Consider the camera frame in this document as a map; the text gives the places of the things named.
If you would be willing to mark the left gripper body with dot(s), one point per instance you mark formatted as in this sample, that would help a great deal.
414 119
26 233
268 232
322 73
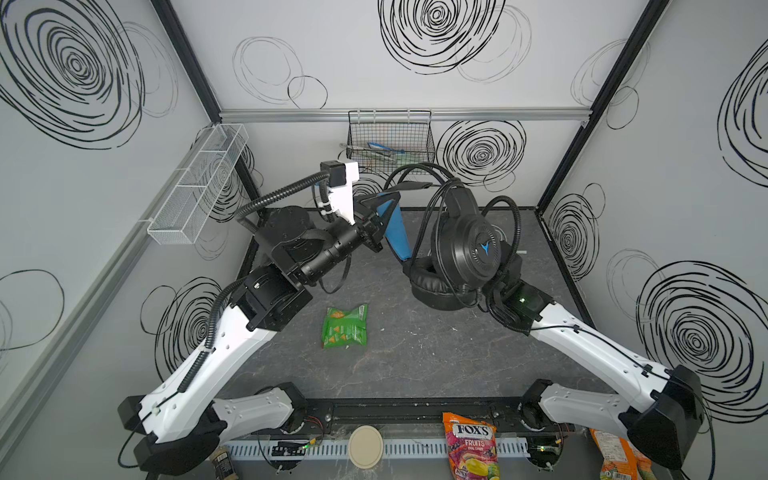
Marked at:
371 231

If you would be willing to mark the black blue headphones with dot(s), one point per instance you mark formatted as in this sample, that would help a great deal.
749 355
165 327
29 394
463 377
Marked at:
457 251

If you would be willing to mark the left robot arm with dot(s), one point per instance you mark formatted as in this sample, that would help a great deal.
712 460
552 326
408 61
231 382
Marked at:
183 421

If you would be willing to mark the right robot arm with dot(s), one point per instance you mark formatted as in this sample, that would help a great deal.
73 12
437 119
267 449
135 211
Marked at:
658 409

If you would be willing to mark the green item in basket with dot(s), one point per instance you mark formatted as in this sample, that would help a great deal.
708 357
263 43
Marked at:
412 158

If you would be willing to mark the green snack bag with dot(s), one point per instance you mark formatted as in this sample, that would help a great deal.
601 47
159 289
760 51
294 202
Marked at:
343 328

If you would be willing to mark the round beige lid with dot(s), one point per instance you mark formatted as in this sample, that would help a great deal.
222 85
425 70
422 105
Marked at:
365 447

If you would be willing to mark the Fox's fruits candy bag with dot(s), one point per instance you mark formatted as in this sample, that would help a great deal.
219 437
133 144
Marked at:
472 448

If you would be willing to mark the small dark jar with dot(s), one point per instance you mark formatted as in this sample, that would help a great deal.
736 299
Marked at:
223 465

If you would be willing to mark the orange snack bag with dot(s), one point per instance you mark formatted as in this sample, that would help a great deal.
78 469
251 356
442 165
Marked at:
621 459

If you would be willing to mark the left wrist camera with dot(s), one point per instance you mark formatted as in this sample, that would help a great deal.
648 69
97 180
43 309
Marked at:
337 197

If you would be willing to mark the blue handled tool in basket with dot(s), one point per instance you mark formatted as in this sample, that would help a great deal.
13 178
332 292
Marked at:
384 150

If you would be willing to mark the black wire basket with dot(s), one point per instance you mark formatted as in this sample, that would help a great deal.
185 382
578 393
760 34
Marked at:
409 130

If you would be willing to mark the white wire shelf basket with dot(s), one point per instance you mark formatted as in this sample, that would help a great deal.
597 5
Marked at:
186 209

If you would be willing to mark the aluminium wall rail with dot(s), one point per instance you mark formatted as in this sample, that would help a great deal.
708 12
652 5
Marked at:
580 114

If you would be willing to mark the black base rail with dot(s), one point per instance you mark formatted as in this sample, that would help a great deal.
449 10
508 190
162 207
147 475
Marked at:
501 412

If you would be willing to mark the white slotted cable duct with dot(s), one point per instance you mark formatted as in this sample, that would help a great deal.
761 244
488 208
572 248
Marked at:
424 448

